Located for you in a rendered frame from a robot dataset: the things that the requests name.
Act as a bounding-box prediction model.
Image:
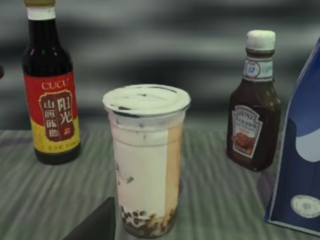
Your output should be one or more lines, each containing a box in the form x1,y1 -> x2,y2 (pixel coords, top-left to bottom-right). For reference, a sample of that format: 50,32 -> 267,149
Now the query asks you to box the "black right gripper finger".
62,196 -> 125,240

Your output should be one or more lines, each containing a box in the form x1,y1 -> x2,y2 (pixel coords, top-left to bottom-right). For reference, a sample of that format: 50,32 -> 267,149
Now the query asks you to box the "brown Heinz sauce bottle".
226,30 -> 282,172

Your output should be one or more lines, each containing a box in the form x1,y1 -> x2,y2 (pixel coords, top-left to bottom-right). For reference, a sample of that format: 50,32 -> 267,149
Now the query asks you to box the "bubble milk tea plastic cup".
101,84 -> 192,238

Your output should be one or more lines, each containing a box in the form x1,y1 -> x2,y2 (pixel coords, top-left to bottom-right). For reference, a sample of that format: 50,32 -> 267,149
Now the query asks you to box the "dark vinegar bottle red label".
21,0 -> 82,166

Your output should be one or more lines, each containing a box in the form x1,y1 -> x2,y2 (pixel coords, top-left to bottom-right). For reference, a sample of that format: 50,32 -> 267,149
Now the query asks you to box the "blue milk carton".
264,36 -> 320,238

